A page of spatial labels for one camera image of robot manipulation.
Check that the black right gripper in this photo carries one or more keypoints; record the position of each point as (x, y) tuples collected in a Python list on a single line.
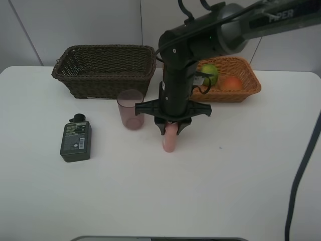
[(177, 110)]

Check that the pink spray bottle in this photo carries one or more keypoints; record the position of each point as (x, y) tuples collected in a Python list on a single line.
[(170, 137)]

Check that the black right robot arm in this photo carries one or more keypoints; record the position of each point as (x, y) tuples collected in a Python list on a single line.
[(224, 30)]

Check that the dark green bottle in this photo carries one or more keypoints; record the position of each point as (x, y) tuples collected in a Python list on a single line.
[(76, 139)]

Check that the green lime fruit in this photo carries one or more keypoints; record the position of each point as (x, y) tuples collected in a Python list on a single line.
[(213, 74)]

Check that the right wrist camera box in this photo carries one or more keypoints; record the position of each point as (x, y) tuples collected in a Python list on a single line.
[(199, 79)]

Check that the dark brown wicker basket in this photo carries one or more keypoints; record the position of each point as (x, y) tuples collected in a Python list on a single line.
[(104, 71)]

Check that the red yellow peach fruit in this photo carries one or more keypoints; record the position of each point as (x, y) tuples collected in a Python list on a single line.
[(231, 83)]

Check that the translucent pink plastic cup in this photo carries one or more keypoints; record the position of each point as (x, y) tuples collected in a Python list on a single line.
[(126, 101)]

